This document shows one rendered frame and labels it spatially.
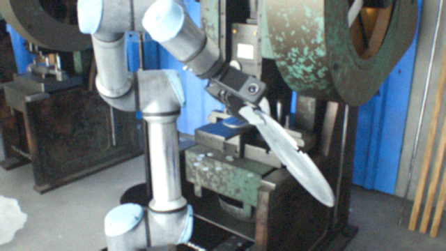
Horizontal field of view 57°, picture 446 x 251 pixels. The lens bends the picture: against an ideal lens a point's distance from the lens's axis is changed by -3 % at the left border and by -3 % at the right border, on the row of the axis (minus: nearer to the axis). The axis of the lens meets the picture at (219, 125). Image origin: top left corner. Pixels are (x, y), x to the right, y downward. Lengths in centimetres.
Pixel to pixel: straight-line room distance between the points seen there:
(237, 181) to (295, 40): 67
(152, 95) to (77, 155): 198
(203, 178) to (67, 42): 131
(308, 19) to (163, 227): 73
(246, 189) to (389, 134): 138
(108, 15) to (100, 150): 241
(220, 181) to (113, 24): 101
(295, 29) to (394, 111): 164
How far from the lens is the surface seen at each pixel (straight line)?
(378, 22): 179
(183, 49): 80
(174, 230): 130
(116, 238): 130
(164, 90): 120
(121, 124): 329
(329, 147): 193
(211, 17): 171
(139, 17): 87
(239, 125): 168
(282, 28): 123
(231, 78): 85
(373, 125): 280
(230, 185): 170
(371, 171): 291
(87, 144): 316
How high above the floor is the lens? 135
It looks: 20 degrees down
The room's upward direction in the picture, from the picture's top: straight up
